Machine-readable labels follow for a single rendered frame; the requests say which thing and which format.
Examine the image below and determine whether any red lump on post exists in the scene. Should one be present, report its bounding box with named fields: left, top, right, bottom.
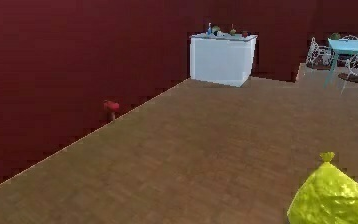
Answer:
left=103, top=100, right=120, bottom=122

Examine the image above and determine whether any light blue dining table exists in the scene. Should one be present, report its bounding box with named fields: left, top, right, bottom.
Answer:
left=322, top=38, right=358, bottom=89

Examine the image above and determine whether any white counter cabinet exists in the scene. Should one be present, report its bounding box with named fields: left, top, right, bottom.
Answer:
left=189, top=32, right=259, bottom=88

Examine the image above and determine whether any yellow-green tied garbage bag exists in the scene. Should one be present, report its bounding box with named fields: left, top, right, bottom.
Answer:
left=286, top=151, right=358, bottom=224

